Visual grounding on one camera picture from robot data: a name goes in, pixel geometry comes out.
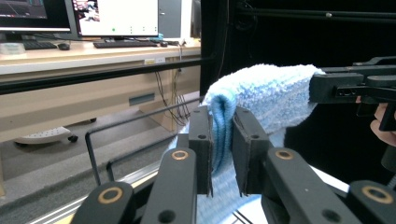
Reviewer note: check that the blue striped towel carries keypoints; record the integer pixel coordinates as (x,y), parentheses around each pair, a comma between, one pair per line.
(264,93)

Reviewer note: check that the white chair base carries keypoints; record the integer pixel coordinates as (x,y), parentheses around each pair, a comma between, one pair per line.
(46,135)

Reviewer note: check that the black computer mouse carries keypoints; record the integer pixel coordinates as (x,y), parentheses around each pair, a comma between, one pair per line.
(163,44)
(63,46)

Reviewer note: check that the clear plastic box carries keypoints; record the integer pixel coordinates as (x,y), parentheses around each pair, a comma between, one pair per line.
(11,48)

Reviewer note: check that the black curtain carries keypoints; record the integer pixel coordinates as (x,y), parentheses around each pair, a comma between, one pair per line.
(280,40)

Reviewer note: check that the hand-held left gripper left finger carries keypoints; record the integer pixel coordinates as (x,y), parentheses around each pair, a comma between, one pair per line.
(176,186)

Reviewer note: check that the grey cabinet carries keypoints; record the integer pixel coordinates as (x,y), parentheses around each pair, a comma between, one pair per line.
(174,18)

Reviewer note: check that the aluminium rail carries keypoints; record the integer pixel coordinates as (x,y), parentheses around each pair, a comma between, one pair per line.
(93,193)

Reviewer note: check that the wooden office desk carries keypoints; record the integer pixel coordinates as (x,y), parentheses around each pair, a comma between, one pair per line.
(77,102)

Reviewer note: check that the black keyboard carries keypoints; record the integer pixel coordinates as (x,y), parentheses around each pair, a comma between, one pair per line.
(39,45)
(124,44)

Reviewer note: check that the dark screen monitor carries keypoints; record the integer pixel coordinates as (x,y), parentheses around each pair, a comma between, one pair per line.
(28,12)

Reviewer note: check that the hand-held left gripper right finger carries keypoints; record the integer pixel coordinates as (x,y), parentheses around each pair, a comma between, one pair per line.
(289,186)

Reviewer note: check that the bright screen monitor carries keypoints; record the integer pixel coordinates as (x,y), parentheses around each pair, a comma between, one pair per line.
(124,17)

